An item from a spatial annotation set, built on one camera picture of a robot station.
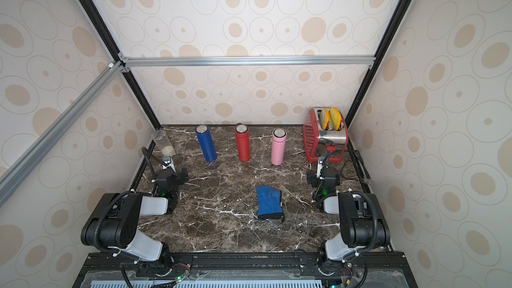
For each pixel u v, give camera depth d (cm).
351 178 98
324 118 97
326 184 72
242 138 92
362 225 45
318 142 97
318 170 85
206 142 95
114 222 46
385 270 73
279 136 87
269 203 85
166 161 80
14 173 51
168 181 71
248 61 122
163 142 97
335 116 95
